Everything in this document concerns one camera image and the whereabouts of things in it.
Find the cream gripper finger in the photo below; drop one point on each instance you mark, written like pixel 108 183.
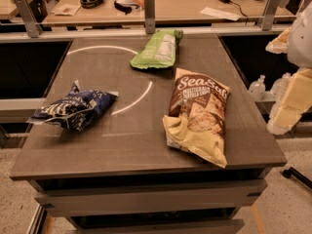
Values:
pixel 293 100
pixel 279 45

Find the brown sea salt chip bag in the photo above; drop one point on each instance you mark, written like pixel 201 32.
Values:
pixel 196 119

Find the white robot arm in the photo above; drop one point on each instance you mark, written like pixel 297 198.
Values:
pixel 300 39

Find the green rice chip bag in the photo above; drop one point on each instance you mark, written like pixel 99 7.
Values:
pixel 160 50

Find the blue chip bag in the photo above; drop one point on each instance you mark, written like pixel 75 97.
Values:
pixel 76 111

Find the clear plastic water bottle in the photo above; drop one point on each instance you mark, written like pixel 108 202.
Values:
pixel 257 88

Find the black chair base leg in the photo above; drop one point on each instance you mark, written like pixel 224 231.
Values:
pixel 287 173

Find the white paper sheet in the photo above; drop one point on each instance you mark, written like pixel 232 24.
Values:
pixel 220 14

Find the black sunglasses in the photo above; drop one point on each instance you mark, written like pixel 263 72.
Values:
pixel 125 8

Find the wooden background desk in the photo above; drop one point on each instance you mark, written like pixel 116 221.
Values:
pixel 166 12

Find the small paper card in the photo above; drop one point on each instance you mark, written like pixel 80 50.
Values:
pixel 66 10

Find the right metal bracket post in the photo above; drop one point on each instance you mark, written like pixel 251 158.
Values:
pixel 266 21

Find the metal bracket post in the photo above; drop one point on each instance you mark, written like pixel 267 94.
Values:
pixel 32 27
pixel 266 21
pixel 149 16

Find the middle metal bracket post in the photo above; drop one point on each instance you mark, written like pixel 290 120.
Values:
pixel 149 16

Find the left metal bracket post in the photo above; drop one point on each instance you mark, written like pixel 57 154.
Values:
pixel 32 27

